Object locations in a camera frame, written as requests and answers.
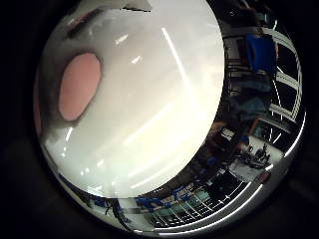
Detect cluttered white work table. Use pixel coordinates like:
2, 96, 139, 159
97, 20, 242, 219
228, 135, 283, 183

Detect blue plastic chair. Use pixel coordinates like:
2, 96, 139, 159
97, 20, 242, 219
245, 32, 278, 75

